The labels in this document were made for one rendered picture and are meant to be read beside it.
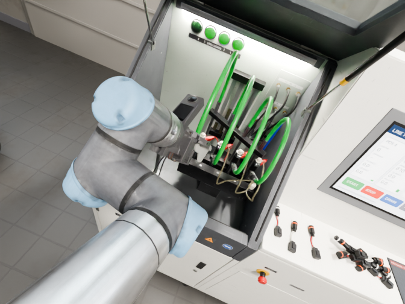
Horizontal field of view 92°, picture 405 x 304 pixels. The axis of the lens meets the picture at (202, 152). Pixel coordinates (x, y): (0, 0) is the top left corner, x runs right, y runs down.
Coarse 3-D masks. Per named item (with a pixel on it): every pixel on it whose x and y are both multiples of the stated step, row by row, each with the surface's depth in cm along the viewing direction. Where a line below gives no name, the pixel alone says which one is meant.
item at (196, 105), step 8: (192, 96) 47; (184, 104) 46; (192, 104) 46; (200, 104) 47; (176, 112) 44; (184, 112) 44; (192, 112) 44; (184, 120) 43; (192, 120) 46; (184, 128) 43
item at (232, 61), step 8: (232, 56) 55; (232, 64) 71; (224, 72) 52; (232, 72) 75; (216, 88) 51; (224, 88) 82; (208, 104) 51; (208, 112) 52; (200, 120) 52; (200, 128) 53
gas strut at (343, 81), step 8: (392, 40) 43; (400, 40) 42; (384, 48) 45; (392, 48) 44; (376, 56) 47; (384, 56) 46; (368, 64) 49; (352, 72) 53; (360, 72) 51; (344, 80) 55; (336, 88) 59; (312, 104) 68; (304, 112) 72
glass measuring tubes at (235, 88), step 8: (240, 72) 83; (232, 80) 87; (240, 80) 83; (248, 80) 82; (256, 80) 82; (232, 88) 87; (240, 88) 86; (256, 88) 83; (224, 96) 93; (232, 96) 92; (256, 96) 88; (224, 104) 93; (232, 104) 92; (248, 104) 90; (224, 112) 99; (232, 112) 97; (248, 112) 95; (240, 120) 96; (216, 128) 107; (224, 128) 105; (216, 136) 107; (224, 136) 105; (232, 136) 104
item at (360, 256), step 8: (336, 240) 75; (344, 240) 75; (352, 248) 74; (360, 248) 77; (344, 256) 71; (352, 256) 72; (360, 256) 70; (368, 256) 76; (360, 264) 72; (368, 264) 71; (376, 264) 72; (376, 272) 72; (384, 272) 73; (384, 280) 71; (392, 288) 70
